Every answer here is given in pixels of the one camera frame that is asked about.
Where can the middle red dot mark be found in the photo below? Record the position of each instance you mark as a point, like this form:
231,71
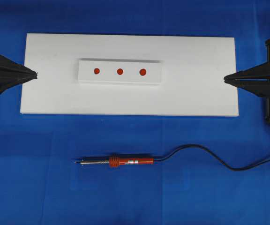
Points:
120,71

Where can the large white base board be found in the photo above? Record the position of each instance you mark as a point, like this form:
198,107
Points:
192,76

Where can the blue table cloth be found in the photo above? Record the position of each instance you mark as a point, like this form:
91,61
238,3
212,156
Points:
40,184

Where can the left red dot mark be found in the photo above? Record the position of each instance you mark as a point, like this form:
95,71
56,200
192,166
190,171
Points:
96,71

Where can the red dot mark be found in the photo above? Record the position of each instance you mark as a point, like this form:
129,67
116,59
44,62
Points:
120,71
142,72
96,71

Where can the small white raised plate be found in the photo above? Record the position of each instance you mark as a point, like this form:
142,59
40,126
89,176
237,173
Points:
108,71

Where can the red handled soldering iron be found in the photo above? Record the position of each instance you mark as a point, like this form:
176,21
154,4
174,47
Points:
115,160

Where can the right red dot mark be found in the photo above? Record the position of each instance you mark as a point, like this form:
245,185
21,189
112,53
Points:
142,72

